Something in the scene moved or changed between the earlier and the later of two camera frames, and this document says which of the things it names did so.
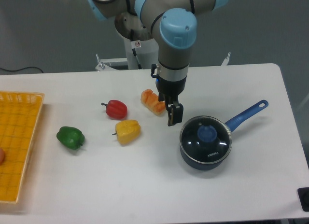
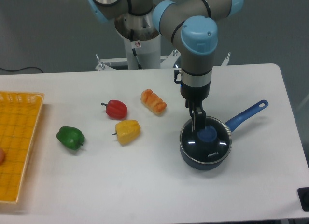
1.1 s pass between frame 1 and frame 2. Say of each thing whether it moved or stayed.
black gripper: moved
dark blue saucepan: stayed
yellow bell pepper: stayed
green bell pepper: stayed
